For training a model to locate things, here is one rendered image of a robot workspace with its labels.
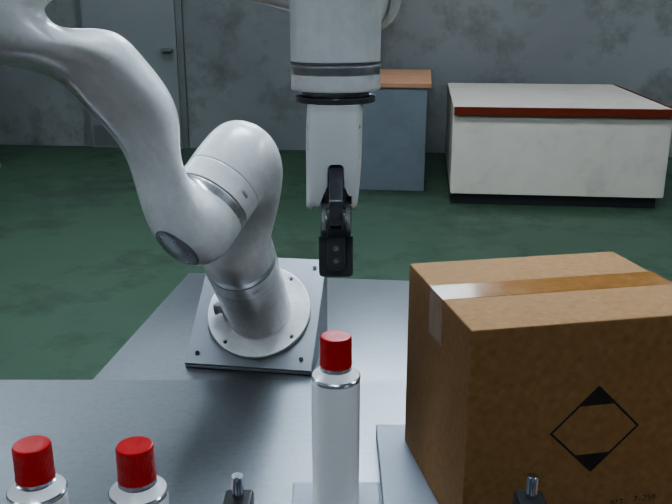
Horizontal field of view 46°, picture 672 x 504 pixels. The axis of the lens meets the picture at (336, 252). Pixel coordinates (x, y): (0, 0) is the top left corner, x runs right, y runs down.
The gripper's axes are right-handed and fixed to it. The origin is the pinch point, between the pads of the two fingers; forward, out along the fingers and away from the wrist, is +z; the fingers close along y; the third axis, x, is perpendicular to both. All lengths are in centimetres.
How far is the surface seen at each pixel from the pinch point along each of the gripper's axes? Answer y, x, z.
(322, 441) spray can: 2.1, -1.5, 20.1
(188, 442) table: -29, -22, 38
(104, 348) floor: -251, -103, 121
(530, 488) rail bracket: 6.0, 19.7, 23.2
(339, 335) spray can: -0.1, 0.3, 9.0
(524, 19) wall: -746, 186, -13
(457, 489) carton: -4.2, 14.0, 30.1
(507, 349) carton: -3.3, 18.6, 12.1
